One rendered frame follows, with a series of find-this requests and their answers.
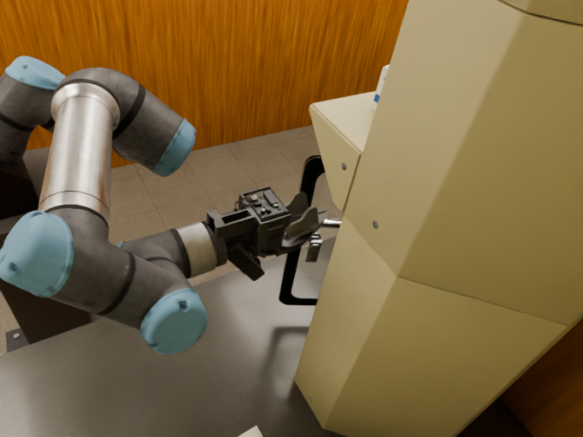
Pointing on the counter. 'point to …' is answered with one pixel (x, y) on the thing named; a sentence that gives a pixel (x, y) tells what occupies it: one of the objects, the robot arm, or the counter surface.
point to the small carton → (379, 88)
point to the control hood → (342, 140)
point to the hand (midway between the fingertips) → (318, 217)
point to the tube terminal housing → (455, 225)
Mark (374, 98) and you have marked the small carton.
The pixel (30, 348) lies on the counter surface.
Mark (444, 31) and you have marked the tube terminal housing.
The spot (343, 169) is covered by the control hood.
